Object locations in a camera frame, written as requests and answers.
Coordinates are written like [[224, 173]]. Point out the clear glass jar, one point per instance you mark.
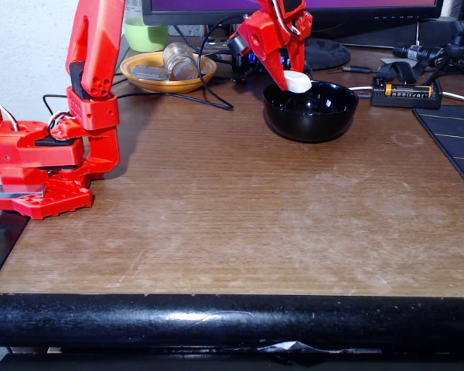
[[179, 63]]

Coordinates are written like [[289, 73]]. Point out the clear plastic piece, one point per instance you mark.
[[149, 72]]

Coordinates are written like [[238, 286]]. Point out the black flashlight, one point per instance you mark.
[[413, 52]]

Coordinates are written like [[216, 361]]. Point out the yellow plate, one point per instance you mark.
[[147, 83]]

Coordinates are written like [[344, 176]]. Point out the white eraser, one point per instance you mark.
[[299, 82]]

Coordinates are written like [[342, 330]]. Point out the black audio plug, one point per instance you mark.
[[357, 69]]

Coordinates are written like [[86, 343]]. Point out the green cup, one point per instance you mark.
[[147, 36]]

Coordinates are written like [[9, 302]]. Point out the black battery charger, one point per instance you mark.
[[402, 102]]

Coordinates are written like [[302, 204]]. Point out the black desk mat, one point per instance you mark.
[[456, 135]]

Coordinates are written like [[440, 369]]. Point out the black bowl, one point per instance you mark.
[[309, 123]]

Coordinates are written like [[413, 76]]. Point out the black table edge padding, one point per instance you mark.
[[216, 320]]

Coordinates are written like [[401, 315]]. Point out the black computer monitor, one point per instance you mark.
[[352, 15]]

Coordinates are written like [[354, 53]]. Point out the yellow black battery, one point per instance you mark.
[[410, 90]]

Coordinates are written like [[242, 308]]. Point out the black tripod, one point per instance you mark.
[[458, 50]]

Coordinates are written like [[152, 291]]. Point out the black USB hub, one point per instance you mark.
[[255, 69]]

